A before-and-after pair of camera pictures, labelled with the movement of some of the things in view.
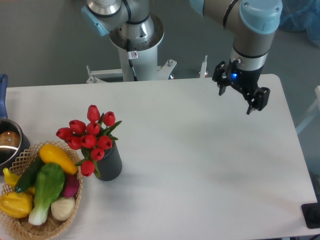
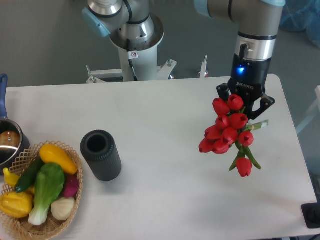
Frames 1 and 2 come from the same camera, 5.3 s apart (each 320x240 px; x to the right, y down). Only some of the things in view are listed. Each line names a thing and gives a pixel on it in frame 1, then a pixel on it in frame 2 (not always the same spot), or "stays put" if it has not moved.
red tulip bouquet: [93, 138] -> [231, 129]
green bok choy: [49, 182] stays put
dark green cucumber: [28, 177] stays put
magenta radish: [71, 185] stays put
